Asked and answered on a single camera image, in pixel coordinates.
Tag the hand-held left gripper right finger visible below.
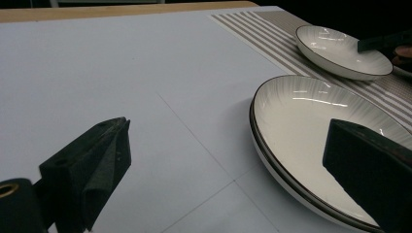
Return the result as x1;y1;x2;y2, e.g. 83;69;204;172
322;117;412;233

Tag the white plate dark rim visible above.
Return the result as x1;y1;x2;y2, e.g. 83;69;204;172
248;100;385;233
251;74;412;228
294;24;395;82

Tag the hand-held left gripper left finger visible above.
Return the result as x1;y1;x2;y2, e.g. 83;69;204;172
38;116;132;233

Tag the striped beige placemat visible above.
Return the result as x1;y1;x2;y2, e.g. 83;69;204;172
209;9;412;131

